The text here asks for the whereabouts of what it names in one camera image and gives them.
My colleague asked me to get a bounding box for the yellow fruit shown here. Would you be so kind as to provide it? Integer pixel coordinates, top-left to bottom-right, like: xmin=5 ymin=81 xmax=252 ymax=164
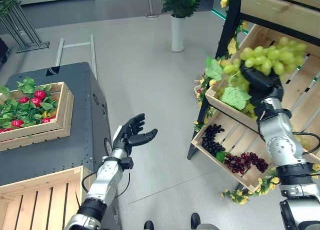
xmin=42 ymin=109 xmax=58 ymax=119

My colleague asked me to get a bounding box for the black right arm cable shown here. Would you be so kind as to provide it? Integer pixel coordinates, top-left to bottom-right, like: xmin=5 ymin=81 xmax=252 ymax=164
xmin=291 ymin=131 xmax=320 ymax=156

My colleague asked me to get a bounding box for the tall white vase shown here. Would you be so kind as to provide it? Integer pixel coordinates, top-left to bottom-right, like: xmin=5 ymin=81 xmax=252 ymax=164
xmin=168 ymin=14 xmax=187 ymax=53

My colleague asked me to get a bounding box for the small green grape bunch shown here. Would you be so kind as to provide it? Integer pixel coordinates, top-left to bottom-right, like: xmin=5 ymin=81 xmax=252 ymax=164
xmin=294 ymin=134 xmax=314 ymax=151

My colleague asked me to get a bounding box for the green fern plant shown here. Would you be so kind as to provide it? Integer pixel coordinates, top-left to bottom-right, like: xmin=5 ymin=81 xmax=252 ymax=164
xmin=155 ymin=0 xmax=216 ymax=18

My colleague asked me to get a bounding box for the dark red grape bunch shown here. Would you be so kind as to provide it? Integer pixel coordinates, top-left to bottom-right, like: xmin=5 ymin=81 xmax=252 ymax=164
xmin=223 ymin=152 xmax=270 ymax=175

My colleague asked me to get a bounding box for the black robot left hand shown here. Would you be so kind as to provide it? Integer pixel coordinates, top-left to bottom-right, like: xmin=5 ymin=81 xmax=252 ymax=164
xmin=112 ymin=113 xmax=159 ymax=155

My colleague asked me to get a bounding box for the wooden crate with dark grapes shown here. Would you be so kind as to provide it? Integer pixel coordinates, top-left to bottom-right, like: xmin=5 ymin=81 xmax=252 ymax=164
xmin=190 ymin=109 xmax=278 ymax=193

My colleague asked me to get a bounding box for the wooden crate with red fruits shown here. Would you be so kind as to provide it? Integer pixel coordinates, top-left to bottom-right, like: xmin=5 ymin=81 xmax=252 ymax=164
xmin=0 ymin=81 xmax=75 ymax=152

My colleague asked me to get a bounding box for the large tilted wooden crate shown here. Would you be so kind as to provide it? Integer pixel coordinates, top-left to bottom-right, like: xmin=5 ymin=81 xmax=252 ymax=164
xmin=204 ymin=24 xmax=320 ymax=163

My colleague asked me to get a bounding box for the silver metal cart handle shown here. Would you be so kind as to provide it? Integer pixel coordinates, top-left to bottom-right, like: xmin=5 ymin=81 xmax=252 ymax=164
xmin=54 ymin=34 xmax=99 ymax=80

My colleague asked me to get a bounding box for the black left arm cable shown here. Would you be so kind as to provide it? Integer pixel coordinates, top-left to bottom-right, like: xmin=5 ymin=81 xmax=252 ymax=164
xmin=81 ymin=170 xmax=98 ymax=193

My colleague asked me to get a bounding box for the empty slatted wooden crate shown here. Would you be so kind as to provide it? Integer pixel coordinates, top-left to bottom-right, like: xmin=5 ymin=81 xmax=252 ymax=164
xmin=0 ymin=166 xmax=96 ymax=230

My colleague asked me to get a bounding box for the green grape bunch with leaves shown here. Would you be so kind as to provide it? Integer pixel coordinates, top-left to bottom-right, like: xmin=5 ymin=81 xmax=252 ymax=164
xmin=203 ymin=36 xmax=308 ymax=118

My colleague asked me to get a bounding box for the yellow flower garland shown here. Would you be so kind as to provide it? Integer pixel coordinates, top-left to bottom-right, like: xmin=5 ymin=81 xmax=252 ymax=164
xmin=219 ymin=0 xmax=251 ymax=57
xmin=192 ymin=74 xmax=219 ymax=133
xmin=219 ymin=162 xmax=320 ymax=205

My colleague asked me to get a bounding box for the black metal shelf frame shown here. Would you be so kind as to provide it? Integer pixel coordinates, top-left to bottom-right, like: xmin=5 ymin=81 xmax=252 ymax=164
xmin=187 ymin=0 xmax=245 ymax=161

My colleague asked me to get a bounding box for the black grape bunch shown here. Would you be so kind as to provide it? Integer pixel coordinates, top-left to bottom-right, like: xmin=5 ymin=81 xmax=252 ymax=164
xmin=201 ymin=124 xmax=226 ymax=157

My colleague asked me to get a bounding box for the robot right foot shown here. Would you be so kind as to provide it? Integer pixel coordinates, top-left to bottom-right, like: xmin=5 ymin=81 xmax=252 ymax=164
xmin=190 ymin=212 xmax=201 ymax=230

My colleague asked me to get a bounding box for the grey metal plant stand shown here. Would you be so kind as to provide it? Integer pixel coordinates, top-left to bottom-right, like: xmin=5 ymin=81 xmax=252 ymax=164
xmin=0 ymin=1 xmax=51 ymax=53

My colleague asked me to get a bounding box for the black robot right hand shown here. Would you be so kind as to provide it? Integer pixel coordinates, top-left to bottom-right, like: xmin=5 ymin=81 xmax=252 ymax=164
xmin=239 ymin=66 xmax=285 ymax=107

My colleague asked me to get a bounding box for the green hanging plant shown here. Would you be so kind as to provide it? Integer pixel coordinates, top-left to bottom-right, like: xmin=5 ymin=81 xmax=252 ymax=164
xmin=0 ymin=0 xmax=21 ymax=16

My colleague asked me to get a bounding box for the dark grey metal cabinet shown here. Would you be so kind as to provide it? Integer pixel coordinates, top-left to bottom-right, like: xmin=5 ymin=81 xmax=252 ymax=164
xmin=0 ymin=62 xmax=113 ymax=186

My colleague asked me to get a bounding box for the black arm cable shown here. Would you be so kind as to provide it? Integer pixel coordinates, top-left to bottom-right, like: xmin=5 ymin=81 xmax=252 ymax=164
xmin=291 ymin=131 xmax=320 ymax=156
xmin=81 ymin=170 xmax=98 ymax=193

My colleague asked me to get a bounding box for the pale wooden shelf crate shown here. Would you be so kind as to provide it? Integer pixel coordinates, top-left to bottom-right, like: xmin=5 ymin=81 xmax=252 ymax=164
xmin=239 ymin=0 xmax=320 ymax=24

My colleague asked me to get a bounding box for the silver stanchion pole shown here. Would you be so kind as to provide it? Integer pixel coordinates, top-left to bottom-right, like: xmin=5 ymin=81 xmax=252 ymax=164
xmin=144 ymin=0 xmax=160 ymax=18

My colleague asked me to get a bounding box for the green leafy foliage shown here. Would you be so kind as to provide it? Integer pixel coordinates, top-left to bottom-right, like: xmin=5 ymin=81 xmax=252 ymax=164
xmin=0 ymin=77 xmax=60 ymax=131

